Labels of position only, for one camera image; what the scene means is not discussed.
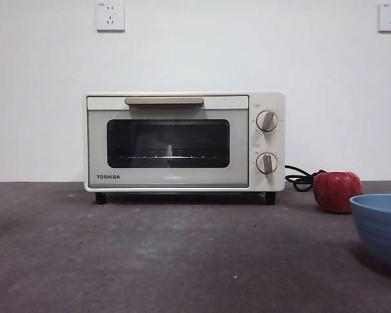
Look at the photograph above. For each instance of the blue ribbed bowl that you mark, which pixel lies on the blue ribbed bowl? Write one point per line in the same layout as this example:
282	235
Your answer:
381	234

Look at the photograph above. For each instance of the cream Toshiba toaster oven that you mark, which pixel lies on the cream Toshiba toaster oven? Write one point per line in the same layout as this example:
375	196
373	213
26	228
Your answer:
267	143

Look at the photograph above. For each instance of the red apple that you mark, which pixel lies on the red apple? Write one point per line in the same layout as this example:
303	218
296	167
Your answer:
335	192

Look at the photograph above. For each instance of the round cream oven knob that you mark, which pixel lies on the round cream oven knob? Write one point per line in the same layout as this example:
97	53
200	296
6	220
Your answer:
267	121
266	163

